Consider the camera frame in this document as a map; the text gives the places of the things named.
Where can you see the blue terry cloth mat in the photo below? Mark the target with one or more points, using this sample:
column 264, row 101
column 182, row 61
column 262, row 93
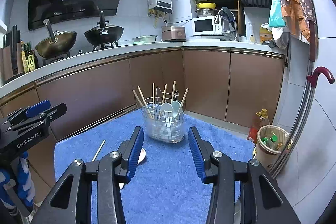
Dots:
column 165, row 187

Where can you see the cooking oil bottle on floor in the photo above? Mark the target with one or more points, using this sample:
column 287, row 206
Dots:
column 261, row 119

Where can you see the black wok with handle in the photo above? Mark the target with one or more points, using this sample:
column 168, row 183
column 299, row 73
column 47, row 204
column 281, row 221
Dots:
column 104, row 34

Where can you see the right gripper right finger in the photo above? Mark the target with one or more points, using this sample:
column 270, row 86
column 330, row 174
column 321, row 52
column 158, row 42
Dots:
column 201, row 151

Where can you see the gas stove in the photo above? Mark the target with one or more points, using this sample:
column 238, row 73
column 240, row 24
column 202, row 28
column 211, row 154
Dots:
column 76, row 52

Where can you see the knife block with knives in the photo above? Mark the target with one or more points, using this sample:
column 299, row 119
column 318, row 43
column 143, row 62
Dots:
column 11, row 58

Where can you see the olive oil bottle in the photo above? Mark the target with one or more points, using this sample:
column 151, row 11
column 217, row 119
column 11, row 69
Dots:
column 31, row 58

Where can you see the yellow detergent bottle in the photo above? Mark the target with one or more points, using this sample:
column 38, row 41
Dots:
column 265, row 33

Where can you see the light blue ceramic spoon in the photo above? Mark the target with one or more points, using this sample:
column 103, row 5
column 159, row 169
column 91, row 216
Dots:
column 176, row 107

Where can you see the white microwave oven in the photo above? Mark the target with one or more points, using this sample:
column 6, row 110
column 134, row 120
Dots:
column 205, row 26

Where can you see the chrome kitchen faucet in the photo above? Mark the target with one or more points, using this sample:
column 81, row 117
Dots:
column 228, row 25

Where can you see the white ceramic spoon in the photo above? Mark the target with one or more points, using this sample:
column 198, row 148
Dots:
column 167, row 114

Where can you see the bronze wok with handle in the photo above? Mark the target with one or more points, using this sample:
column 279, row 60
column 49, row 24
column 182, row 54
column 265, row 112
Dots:
column 56, row 44

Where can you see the steel bowl on counter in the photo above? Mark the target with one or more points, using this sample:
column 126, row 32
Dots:
column 146, row 39

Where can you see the blue white gloved left hand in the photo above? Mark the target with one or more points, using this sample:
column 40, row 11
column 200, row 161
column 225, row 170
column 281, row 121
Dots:
column 25, row 185

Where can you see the yellow lidded pot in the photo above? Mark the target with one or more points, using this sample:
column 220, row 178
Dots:
column 206, row 5

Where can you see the pink ceramic spoon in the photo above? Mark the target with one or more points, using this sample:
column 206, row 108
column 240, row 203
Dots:
column 141, row 158

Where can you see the brown rice cooker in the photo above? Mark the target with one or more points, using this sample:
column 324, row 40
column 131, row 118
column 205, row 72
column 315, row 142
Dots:
column 173, row 33

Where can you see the teal plastic bag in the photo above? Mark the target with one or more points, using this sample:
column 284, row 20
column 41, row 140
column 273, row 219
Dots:
column 275, row 18

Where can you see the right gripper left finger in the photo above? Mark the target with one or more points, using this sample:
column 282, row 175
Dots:
column 130, row 151

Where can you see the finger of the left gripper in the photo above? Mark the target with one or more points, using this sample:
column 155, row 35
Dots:
column 37, row 109

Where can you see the beige trash bin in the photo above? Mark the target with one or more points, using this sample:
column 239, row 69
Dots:
column 270, row 143

